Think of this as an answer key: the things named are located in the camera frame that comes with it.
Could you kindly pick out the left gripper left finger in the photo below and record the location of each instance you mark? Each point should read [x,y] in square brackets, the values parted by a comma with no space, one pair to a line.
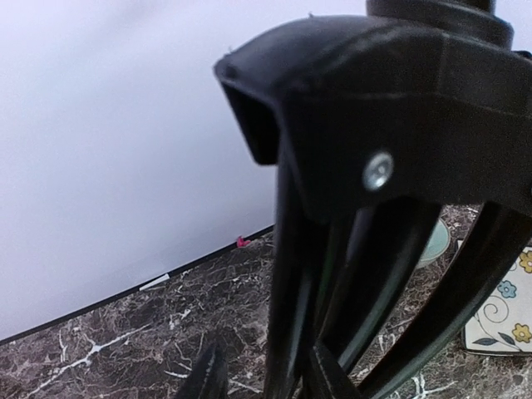
[209,377]

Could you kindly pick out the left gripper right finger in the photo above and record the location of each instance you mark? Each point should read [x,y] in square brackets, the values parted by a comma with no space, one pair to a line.
[325,378]

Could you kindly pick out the black music stand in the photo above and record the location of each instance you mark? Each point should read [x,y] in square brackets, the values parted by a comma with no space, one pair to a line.
[376,123]

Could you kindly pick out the pale green ceramic bowl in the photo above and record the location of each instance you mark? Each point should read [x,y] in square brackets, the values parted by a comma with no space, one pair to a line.
[438,243]

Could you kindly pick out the square floral plate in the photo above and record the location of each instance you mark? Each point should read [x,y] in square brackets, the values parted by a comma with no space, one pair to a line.
[502,324]

